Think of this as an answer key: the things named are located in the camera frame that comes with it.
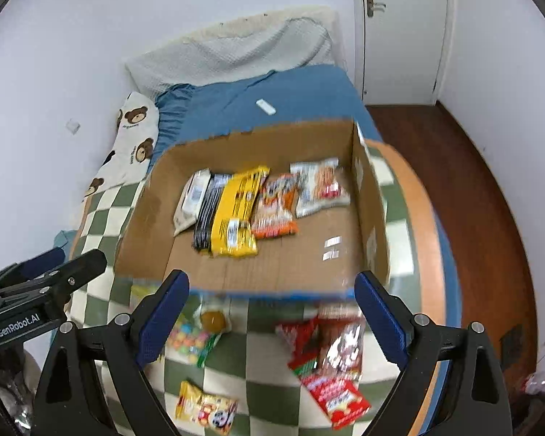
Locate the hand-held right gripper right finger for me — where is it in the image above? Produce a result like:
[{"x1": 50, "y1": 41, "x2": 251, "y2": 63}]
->
[{"x1": 353, "y1": 270, "x2": 514, "y2": 436}]

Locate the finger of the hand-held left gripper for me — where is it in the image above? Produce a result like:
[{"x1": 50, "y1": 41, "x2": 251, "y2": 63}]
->
[
  {"x1": 0, "y1": 249, "x2": 108, "y2": 310},
  {"x1": 0, "y1": 247, "x2": 67, "y2": 294}
]

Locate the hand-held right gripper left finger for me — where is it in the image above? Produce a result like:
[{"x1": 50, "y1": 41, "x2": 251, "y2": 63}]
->
[{"x1": 29, "y1": 269, "x2": 191, "y2": 436}]

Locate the colourful candy ball bag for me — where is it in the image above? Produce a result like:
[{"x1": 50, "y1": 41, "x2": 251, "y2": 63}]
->
[{"x1": 166, "y1": 295, "x2": 223, "y2": 368}]

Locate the brown clear-window snack packet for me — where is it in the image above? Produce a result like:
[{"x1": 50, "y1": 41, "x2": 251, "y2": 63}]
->
[{"x1": 318, "y1": 304, "x2": 366, "y2": 382}]

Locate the orange jelly cup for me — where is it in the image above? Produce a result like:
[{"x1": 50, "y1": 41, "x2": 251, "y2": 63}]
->
[{"x1": 200, "y1": 309, "x2": 232, "y2": 333}]

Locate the cardboard box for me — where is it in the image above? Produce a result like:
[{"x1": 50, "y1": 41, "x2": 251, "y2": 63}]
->
[{"x1": 113, "y1": 118, "x2": 391, "y2": 300}]

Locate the yellow cartoon snack packet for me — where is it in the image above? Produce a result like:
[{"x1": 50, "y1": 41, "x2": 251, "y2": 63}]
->
[{"x1": 175, "y1": 380, "x2": 238, "y2": 432}]

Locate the yellow-green snack packet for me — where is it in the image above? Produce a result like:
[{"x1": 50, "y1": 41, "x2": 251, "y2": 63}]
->
[{"x1": 131, "y1": 284, "x2": 162, "y2": 306}]

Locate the green and white checkered blanket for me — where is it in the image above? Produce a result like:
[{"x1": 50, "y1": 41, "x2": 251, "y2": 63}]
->
[{"x1": 68, "y1": 138, "x2": 437, "y2": 436}]

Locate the yellow and black snack packet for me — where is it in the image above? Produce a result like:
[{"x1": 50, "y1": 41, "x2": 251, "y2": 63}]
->
[{"x1": 210, "y1": 166, "x2": 271, "y2": 257}]

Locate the bear print pillow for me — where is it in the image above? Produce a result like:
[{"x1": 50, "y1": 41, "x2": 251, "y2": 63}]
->
[{"x1": 82, "y1": 92, "x2": 161, "y2": 201}]

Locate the white and red snack packet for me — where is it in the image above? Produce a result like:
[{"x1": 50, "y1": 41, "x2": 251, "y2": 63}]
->
[{"x1": 291, "y1": 158, "x2": 351, "y2": 219}]

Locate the orange and white snack packet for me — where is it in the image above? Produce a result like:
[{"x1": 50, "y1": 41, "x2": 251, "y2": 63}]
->
[{"x1": 251, "y1": 173, "x2": 299, "y2": 239}]

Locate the red and white plastic bag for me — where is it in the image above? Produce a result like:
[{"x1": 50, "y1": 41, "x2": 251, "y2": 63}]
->
[{"x1": 524, "y1": 370, "x2": 545, "y2": 396}]

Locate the white quilted pillow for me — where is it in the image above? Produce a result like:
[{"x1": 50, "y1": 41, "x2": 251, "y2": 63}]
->
[{"x1": 125, "y1": 7, "x2": 346, "y2": 101}]

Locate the white door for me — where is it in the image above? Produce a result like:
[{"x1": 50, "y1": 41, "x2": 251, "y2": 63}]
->
[{"x1": 350, "y1": 0, "x2": 459, "y2": 106}]

